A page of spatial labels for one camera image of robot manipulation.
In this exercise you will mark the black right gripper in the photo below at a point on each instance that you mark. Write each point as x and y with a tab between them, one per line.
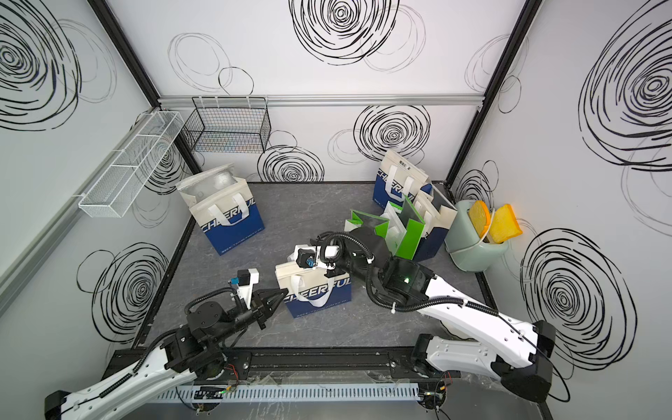
331	272

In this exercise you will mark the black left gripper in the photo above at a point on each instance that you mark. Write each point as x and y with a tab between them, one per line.
263	310

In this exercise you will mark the green white bag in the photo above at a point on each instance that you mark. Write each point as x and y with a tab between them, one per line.
405	229
378	223

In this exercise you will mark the blue beige bag back row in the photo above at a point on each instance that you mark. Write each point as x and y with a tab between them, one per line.
397	178

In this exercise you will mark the blue beige takeout bag front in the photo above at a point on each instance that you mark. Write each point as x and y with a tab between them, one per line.
438	214

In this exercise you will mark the blue beige bag first row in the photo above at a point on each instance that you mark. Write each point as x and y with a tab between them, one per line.
223	206

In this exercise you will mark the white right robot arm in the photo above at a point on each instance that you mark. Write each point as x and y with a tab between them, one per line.
514	352

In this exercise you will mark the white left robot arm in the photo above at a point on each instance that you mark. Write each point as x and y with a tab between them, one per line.
192	352

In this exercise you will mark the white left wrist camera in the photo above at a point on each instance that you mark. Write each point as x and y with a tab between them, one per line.
243	283

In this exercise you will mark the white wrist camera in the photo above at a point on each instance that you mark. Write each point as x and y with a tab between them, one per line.
243	283
308	257

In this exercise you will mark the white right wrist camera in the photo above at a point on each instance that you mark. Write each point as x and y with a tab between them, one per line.
308	257

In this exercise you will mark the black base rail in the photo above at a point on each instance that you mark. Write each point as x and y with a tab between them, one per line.
396	362

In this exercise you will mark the grey slotted cable duct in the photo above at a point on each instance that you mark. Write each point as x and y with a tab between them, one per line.
362	392

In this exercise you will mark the black wire basket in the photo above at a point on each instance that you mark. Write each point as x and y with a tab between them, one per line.
232	124

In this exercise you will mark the white wire shelf basket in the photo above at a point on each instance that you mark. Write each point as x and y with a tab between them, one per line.
115	190

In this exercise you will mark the aluminium wall rail back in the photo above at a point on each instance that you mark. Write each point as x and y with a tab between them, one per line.
326	100

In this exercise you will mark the aluminium wall rail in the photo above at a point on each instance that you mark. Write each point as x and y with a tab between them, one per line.
22	271
326	100

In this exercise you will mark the aluminium wall rail left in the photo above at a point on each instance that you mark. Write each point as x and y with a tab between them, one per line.
22	271

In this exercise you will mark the black corner frame post left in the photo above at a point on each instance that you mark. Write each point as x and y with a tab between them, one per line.
112	27

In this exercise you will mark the black corner frame post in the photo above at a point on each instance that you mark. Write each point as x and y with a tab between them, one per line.
520	31
112	27

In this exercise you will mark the black corner frame post right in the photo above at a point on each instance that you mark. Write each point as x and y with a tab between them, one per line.
520	31

